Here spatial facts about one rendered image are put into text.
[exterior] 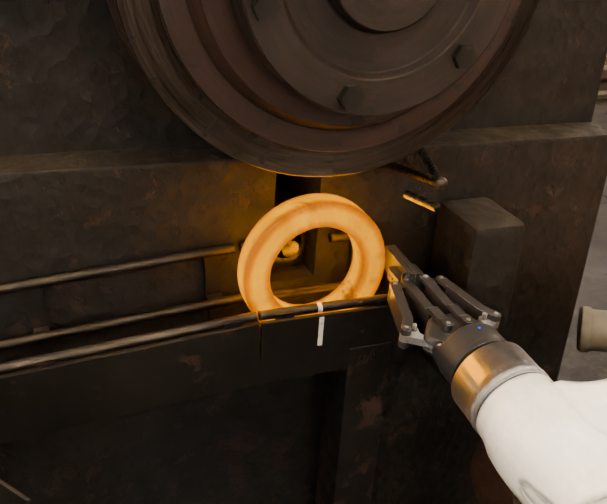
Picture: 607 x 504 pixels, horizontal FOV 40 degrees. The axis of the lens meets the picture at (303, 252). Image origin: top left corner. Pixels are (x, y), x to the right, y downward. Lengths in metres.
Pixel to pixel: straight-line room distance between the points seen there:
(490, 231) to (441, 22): 0.32
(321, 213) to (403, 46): 0.23
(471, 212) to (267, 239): 0.28
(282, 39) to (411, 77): 0.14
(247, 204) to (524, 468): 0.45
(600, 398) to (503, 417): 0.09
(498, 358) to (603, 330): 0.30
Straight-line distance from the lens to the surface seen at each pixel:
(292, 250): 1.07
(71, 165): 0.95
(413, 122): 0.92
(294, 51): 0.76
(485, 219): 1.06
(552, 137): 1.19
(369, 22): 0.78
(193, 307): 1.01
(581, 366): 2.36
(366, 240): 0.99
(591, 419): 0.79
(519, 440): 0.78
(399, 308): 0.94
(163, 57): 0.82
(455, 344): 0.88
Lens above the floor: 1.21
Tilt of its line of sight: 26 degrees down
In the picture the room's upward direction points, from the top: 4 degrees clockwise
